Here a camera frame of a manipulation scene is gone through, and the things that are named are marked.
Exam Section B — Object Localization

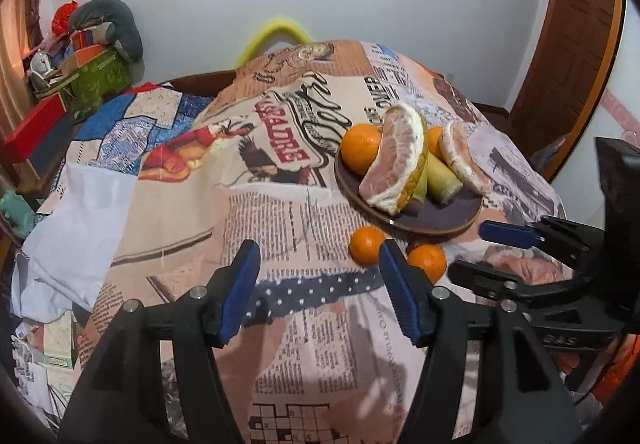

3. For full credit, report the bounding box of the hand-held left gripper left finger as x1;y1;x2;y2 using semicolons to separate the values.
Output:
59;239;263;444

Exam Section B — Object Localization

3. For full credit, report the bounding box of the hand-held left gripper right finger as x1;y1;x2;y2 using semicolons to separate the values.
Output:
378;239;583;444

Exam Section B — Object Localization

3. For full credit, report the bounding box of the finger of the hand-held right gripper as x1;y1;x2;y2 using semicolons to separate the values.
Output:
447;260;587;311
479;216;606;271

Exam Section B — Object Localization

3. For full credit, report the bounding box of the small tangerine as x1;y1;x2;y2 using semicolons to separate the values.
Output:
407;243;447;284
348;226;387;267

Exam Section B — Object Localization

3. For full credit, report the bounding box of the dark purple plate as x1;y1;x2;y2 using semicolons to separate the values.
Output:
334;144;485;239

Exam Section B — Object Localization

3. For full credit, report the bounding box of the peeled pomelo segment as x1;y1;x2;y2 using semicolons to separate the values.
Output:
440;120;493;196

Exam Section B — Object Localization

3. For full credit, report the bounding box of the large orange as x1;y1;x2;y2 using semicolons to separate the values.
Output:
425;125;446;160
341;123;385;176

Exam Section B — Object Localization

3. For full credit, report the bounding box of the pomelo wedge with yellow peel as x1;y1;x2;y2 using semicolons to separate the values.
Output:
358;102;430;216

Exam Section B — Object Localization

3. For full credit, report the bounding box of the printed blanket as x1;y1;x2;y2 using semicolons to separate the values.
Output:
15;40;571;444

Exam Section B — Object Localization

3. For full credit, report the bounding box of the white cloth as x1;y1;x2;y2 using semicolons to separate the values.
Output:
10;161;138;322

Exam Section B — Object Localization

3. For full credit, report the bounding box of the wooden door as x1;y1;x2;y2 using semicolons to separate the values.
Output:
510;0;626;180

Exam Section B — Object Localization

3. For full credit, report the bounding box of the teal cloth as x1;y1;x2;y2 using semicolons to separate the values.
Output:
0;190;38;240

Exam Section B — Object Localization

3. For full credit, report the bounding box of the green patterned box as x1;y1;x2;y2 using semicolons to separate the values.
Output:
70;48;133;117

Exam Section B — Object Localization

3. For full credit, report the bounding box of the red box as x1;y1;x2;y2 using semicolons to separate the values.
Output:
4;94;68;165

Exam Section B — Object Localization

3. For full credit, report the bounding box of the orange cardboard box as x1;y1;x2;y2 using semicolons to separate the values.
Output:
60;44;108;75

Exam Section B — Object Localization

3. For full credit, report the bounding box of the white plastic object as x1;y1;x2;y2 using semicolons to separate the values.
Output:
27;51;56;90

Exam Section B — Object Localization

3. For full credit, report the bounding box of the red plastic bag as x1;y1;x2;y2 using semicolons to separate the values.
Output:
52;0;80;32

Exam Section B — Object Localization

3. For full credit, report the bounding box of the orange striped curtain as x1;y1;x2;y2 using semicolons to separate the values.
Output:
0;0;56;145

